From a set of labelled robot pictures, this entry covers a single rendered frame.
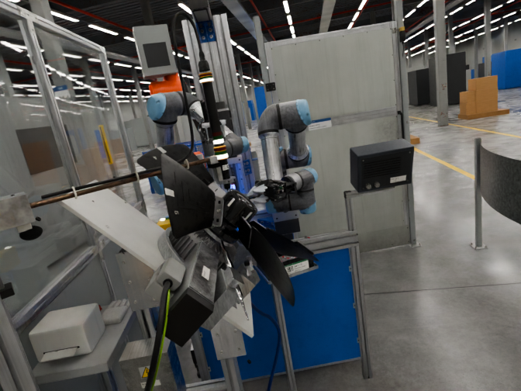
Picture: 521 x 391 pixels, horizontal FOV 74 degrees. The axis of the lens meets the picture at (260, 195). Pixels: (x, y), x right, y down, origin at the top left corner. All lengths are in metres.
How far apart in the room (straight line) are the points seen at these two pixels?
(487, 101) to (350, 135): 10.54
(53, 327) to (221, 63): 1.52
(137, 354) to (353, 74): 2.63
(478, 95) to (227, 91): 11.74
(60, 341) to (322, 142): 2.44
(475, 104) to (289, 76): 10.73
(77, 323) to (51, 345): 0.10
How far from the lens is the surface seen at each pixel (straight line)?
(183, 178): 0.93
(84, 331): 1.25
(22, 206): 1.00
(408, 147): 1.68
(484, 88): 13.42
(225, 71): 2.08
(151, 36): 5.21
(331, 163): 3.13
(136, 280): 1.17
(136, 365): 1.23
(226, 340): 1.25
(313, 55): 3.08
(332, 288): 1.84
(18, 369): 1.11
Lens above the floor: 1.51
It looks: 14 degrees down
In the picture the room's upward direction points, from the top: 10 degrees counter-clockwise
